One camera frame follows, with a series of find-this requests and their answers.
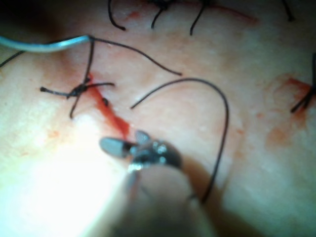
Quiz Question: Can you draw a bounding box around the right arm needle driver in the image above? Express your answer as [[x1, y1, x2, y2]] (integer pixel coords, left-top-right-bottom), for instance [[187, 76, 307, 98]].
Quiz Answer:
[[127, 138, 185, 173]]

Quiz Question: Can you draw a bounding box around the right arm needle driver jaw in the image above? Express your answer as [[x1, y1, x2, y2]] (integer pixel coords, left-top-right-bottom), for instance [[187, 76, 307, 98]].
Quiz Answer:
[[99, 137, 135, 159], [134, 129, 152, 147]]

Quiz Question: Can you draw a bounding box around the black stitching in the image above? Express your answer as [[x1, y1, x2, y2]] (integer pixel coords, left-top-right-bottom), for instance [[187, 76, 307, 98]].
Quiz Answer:
[[39, 76, 116, 100], [290, 52, 316, 114], [108, 0, 296, 36]]

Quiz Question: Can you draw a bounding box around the black thread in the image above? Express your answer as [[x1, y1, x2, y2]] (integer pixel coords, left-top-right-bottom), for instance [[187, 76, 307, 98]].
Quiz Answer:
[[0, 36, 230, 204]]

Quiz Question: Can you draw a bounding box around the tissue pad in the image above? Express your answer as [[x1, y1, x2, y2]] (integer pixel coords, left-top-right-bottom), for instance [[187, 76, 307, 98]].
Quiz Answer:
[[0, 0, 316, 237]]

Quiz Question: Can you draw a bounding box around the curved steel needle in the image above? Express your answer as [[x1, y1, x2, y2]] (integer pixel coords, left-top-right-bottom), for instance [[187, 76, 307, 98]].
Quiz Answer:
[[0, 35, 90, 53]]

